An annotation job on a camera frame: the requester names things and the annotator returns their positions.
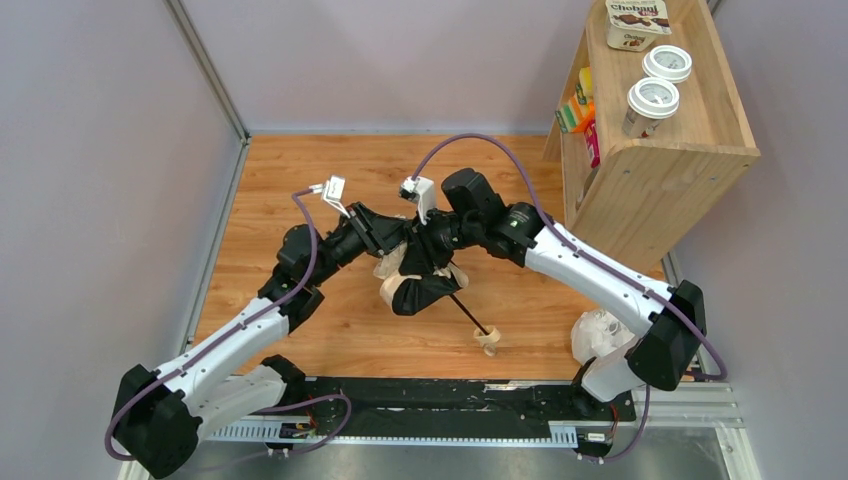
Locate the near white lidded cup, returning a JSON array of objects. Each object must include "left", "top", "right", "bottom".
[{"left": 622, "top": 77, "right": 680, "bottom": 138}]

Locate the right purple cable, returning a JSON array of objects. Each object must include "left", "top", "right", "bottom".
[{"left": 410, "top": 133, "right": 729, "bottom": 463}]

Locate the black and beige folding umbrella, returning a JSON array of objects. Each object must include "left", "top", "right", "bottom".
[{"left": 373, "top": 214, "right": 501, "bottom": 357}]

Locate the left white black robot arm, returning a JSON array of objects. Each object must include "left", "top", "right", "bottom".
[{"left": 104, "top": 202, "right": 406, "bottom": 479}]

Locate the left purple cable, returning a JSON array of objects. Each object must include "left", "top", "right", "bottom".
[{"left": 103, "top": 188, "right": 354, "bottom": 472}]

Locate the green orange sponge pack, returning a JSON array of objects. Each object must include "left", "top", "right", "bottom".
[{"left": 555, "top": 93, "right": 595, "bottom": 133}]

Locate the wooden shelf unit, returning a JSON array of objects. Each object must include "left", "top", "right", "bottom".
[{"left": 543, "top": 1, "right": 760, "bottom": 272}]

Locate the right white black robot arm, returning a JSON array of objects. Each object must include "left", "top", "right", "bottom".
[{"left": 399, "top": 168, "right": 706, "bottom": 402}]

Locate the Chobani yogurt cup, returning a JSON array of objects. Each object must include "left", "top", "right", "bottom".
[{"left": 605, "top": 0, "right": 672, "bottom": 52}]

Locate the pink package on shelf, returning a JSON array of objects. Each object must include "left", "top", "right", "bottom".
[{"left": 583, "top": 119, "right": 601, "bottom": 169}]

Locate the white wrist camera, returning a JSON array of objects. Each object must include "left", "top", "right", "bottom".
[
  {"left": 309, "top": 175, "right": 351, "bottom": 218},
  {"left": 399, "top": 177, "right": 437, "bottom": 225}
]

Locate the yellow green item on shelf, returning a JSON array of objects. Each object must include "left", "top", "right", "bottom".
[{"left": 575, "top": 67, "right": 594, "bottom": 105}]

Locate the crumpled white plastic bag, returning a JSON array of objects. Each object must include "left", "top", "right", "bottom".
[{"left": 571, "top": 309, "right": 635, "bottom": 365}]

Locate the purple cable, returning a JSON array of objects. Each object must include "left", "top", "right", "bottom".
[
  {"left": 103, "top": 188, "right": 354, "bottom": 472},
  {"left": 410, "top": 133, "right": 729, "bottom": 463}
]

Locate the white lidded cup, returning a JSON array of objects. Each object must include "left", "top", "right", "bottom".
[
  {"left": 622, "top": 77, "right": 680, "bottom": 138},
  {"left": 642, "top": 45, "right": 693, "bottom": 84}
]

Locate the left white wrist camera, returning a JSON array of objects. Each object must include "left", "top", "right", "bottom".
[{"left": 309, "top": 175, "right": 351, "bottom": 218}]

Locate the far white lidded cup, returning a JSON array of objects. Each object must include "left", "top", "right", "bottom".
[{"left": 642, "top": 45, "right": 693, "bottom": 84}]

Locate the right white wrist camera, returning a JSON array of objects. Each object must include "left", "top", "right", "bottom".
[{"left": 399, "top": 177, "right": 437, "bottom": 225}]

